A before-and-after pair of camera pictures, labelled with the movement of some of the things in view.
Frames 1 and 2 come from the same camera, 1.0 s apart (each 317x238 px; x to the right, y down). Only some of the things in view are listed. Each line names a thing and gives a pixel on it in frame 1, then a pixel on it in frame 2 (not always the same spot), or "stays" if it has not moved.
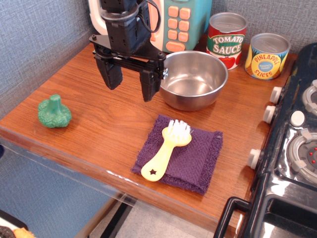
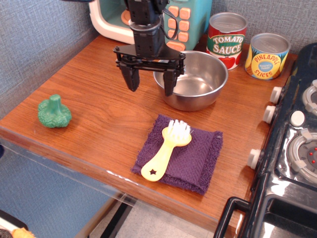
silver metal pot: [194, 81] stays
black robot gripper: [127, 33] -> [149, 51]
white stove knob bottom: [253, 158] stays
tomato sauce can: [226, 37] stays
